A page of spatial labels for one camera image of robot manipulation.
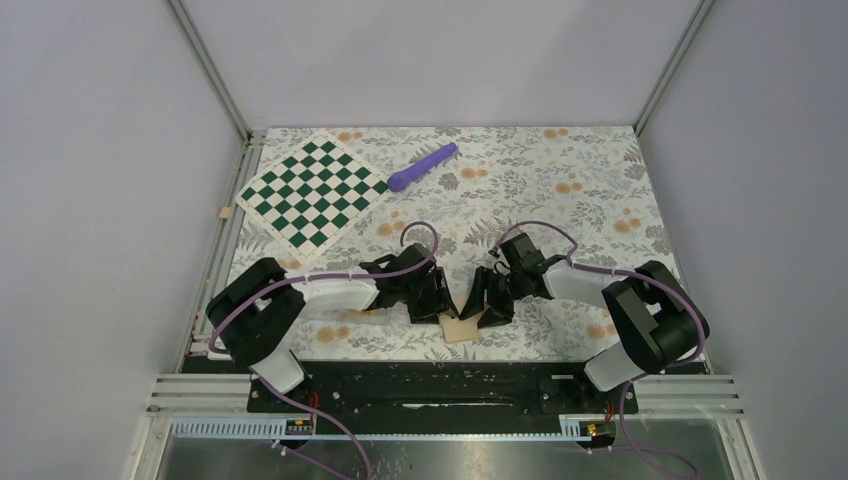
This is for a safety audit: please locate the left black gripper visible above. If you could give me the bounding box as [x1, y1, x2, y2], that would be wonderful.
[401, 268, 458, 325]

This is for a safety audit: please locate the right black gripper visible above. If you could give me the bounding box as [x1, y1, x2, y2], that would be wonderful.
[458, 265, 527, 330]

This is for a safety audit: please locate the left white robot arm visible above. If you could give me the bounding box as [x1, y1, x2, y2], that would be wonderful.
[205, 243, 459, 411]

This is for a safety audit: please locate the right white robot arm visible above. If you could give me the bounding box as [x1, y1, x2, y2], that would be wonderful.
[459, 233, 709, 412]

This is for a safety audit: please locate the floral tablecloth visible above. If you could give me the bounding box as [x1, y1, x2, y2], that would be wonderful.
[225, 125, 710, 364]

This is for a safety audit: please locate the green white chessboard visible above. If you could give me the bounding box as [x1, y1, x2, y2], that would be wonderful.
[236, 130, 389, 264]

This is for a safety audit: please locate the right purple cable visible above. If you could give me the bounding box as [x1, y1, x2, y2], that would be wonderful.
[493, 221, 710, 480]

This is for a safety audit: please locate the purple cable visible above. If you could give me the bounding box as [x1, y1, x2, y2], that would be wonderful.
[208, 221, 440, 480]
[493, 221, 710, 480]

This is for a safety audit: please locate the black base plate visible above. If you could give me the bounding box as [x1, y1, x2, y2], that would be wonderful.
[288, 361, 638, 432]

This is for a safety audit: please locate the purple cylindrical handle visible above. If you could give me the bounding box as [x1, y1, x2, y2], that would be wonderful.
[387, 142, 458, 193]

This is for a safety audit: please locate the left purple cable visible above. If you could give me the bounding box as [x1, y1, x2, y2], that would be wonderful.
[208, 221, 440, 480]

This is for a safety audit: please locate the white slotted cable duct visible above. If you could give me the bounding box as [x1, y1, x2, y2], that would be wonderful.
[170, 415, 616, 442]

